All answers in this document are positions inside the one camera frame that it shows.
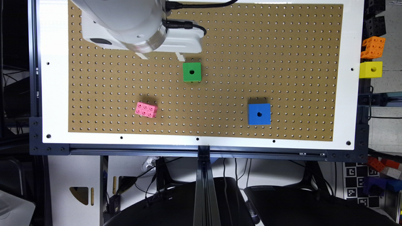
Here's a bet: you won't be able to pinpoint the pink interlocking cube block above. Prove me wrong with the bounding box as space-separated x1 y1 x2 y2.
135 102 158 118

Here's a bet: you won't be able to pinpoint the white cabinet panel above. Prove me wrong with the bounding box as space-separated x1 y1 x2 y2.
48 156 103 226

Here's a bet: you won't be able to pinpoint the black aluminium frame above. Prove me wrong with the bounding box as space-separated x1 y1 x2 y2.
28 1 369 225

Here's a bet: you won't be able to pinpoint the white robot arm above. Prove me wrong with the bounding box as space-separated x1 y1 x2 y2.
72 0 206 62

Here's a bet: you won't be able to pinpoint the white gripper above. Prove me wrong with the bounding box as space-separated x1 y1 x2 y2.
81 13 204 62

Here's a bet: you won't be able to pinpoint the purple blue block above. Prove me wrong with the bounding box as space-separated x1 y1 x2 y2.
363 177 401 196

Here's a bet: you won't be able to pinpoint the blue cube with hole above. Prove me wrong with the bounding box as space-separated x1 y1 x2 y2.
247 104 271 126

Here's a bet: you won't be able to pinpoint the green cube with hole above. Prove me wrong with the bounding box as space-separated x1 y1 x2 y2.
183 62 202 83

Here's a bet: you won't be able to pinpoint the brown pegboard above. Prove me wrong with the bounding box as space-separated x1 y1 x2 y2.
68 4 343 141

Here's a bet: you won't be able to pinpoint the orange interlocking cube block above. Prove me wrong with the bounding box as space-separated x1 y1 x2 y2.
361 36 386 60

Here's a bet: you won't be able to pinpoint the yellow cube with hole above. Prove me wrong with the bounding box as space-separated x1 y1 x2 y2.
359 62 383 78

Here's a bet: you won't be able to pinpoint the red orange cube blocks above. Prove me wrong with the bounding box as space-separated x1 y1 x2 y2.
367 156 401 180

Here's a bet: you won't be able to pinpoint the fiducial marker sheet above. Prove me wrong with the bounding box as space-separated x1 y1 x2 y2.
342 163 381 208

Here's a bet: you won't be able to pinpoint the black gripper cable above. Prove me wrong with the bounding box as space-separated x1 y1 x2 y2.
161 0 239 36

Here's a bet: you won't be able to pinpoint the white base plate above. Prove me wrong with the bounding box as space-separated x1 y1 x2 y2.
36 1 364 150

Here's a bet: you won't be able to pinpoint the black interlocking cube blocks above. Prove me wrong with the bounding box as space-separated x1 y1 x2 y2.
362 0 386 40

